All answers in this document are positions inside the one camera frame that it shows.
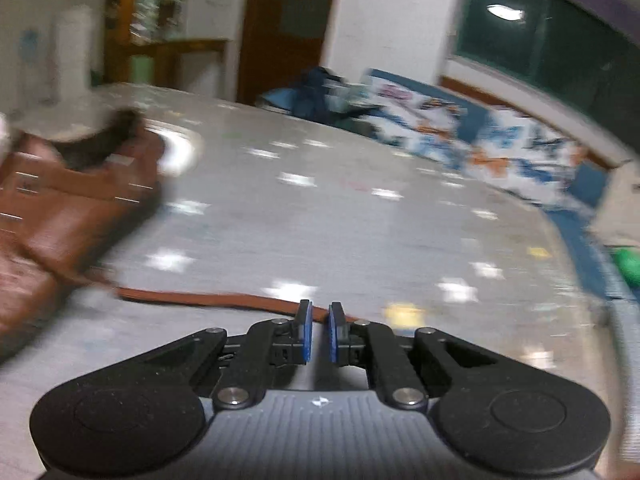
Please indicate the black backpack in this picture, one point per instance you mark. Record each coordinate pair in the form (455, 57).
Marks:
(315, 92)

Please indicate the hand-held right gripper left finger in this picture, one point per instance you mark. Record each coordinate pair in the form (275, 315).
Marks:
(306, 332)

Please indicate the blue sofa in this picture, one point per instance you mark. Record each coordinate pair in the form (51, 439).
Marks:
(580, 240)

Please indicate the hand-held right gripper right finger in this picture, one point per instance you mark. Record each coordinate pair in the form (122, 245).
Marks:
(334, 332)

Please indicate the wooden shelf cabinet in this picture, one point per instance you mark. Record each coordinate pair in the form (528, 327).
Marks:
(150, 10)

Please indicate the brown wooden door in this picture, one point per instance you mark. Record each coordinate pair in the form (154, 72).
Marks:
(290, 60)

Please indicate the brown shoelace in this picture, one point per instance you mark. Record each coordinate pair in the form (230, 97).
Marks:
(200, 299)

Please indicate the brown leather shoe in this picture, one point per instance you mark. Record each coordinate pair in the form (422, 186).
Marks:
(65, 220)

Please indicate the wooden console table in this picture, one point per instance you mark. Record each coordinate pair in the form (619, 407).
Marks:
(190, 47)

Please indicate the flat butterfly-print cushion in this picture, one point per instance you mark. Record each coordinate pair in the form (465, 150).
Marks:
(410, 115)

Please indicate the square butterfly-print cushion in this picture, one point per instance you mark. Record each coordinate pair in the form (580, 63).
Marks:
(525, 160)

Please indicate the green-framed window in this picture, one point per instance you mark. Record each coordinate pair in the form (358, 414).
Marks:
(550, 25)

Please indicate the beige pillow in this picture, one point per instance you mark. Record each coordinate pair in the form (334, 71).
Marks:
(620, 205)

